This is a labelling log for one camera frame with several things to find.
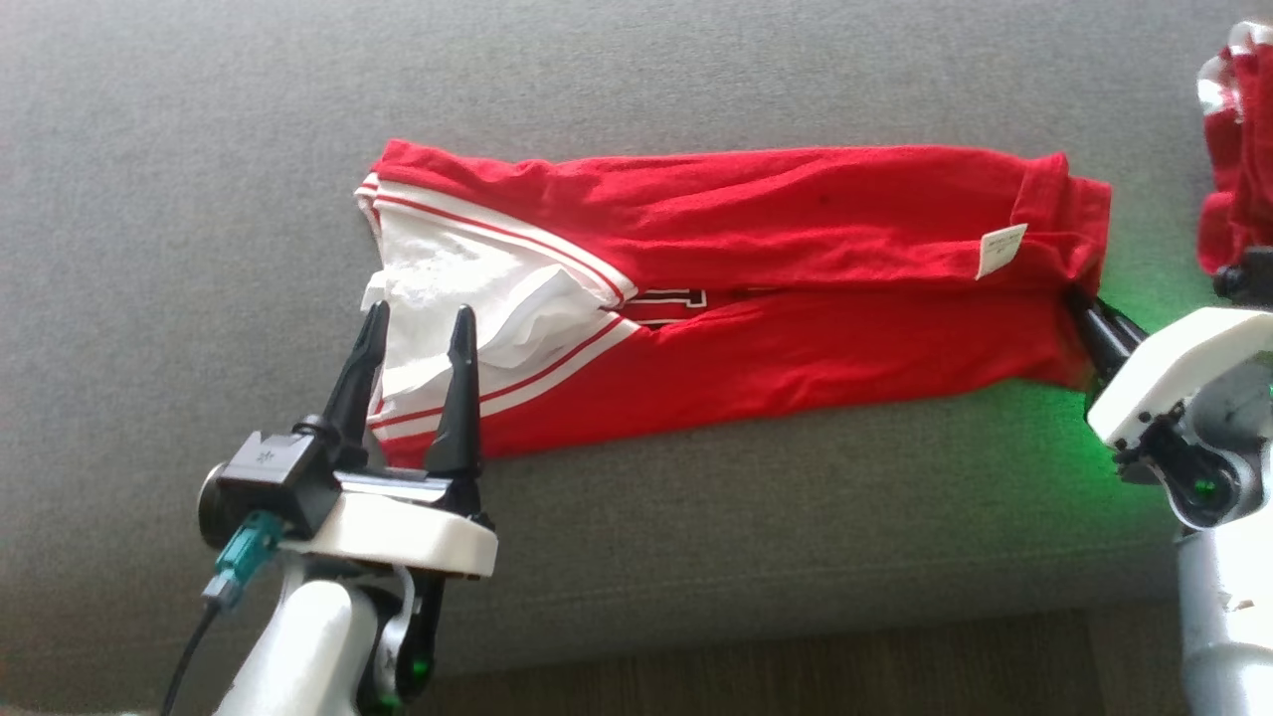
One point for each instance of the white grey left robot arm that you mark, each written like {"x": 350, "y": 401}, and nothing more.
{"x": 308, "y": 646}

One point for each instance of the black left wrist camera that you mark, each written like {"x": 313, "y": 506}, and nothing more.
{"x": 273, "y": 477}

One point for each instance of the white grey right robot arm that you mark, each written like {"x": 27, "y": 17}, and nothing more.
{"x": 1228, "y": 557}

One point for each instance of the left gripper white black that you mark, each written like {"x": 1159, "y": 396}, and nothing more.
{"x": 398, "y": 527}

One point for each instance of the red white basketball jersey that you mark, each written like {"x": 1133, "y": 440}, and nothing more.
{"x": 796, "y": 219}

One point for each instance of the red shorts with white trim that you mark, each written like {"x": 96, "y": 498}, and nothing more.
{"x": 1238, "y": 149}

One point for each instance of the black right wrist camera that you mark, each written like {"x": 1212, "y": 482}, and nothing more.
{"x": 1248, "y": 278}

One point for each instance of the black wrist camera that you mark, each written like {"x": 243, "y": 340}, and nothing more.
{"x": 273, "y": 477}
{"x": 1248, "y": 278}

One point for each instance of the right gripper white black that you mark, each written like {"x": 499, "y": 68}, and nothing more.
{"x": 1174, "y": 373}

